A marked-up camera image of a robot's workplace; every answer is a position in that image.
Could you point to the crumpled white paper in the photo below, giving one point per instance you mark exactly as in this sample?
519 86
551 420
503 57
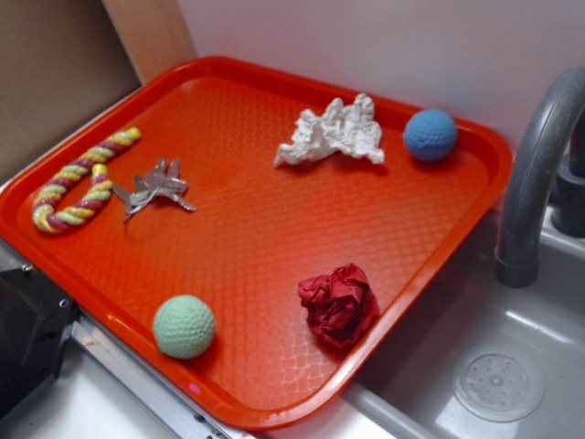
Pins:
348 129

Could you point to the orange plastic tray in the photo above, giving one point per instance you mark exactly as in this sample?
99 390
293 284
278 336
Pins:
259 230

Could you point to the pile of metal clips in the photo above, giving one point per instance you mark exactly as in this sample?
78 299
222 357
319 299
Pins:
162 181

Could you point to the green golf ball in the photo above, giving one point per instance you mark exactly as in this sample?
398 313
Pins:
184 327

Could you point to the blue golf ball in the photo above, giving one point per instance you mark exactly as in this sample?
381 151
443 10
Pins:
430 135

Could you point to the grey toy faucet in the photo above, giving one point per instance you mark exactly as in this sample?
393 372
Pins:
530 189

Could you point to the grey toy sink basin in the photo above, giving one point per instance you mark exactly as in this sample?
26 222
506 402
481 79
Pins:
406 386

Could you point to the sink drain strainer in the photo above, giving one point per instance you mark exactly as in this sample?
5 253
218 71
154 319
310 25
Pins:
497 384

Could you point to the brown cardboard panel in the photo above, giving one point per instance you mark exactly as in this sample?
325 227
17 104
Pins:
65 62

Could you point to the aluminium rail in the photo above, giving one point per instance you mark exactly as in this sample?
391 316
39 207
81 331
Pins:
88 385

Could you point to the twisted multicolour rope toy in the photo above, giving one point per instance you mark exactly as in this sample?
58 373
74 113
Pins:
46 215

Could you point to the black mount block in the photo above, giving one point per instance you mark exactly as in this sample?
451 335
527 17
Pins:
27 329

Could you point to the dark faucet handle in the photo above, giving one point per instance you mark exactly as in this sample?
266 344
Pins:
568 211

